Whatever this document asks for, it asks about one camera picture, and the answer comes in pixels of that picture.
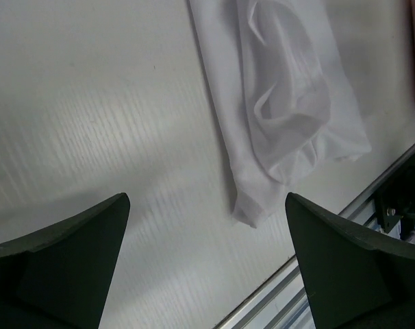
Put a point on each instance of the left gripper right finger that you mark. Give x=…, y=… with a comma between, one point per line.
x=354, y=277

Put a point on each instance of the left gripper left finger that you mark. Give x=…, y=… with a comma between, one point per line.
x=60, y=276

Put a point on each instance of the white t-shirt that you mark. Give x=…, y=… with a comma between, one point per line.
x=282, y=99

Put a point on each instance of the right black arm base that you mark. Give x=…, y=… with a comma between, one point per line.
x=395, y=200

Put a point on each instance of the aluminium mounting rail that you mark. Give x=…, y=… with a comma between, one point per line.
x=281, y=302

